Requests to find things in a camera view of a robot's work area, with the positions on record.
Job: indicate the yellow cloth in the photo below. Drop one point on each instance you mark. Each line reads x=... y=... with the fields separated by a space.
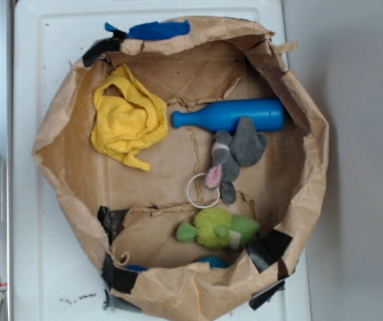
x=129 y=118

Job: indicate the brown paper bag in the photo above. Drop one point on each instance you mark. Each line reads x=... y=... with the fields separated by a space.
x=125 y=216

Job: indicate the grey plush rabbit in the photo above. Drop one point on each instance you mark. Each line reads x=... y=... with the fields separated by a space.
x=230 y=153

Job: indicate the green plush bird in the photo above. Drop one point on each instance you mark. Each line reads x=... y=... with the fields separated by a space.
x=216 y=228

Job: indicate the blue plastic bowling pin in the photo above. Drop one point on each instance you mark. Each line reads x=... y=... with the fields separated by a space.
x=266 y=113

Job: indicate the blue ball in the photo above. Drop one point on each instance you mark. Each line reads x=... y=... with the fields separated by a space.
x=214 y=261

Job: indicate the small blue object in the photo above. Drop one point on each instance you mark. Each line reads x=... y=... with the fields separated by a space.
x=136 y=268

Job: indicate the white plastic tray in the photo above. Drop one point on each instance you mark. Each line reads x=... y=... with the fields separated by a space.
x=53 y=278

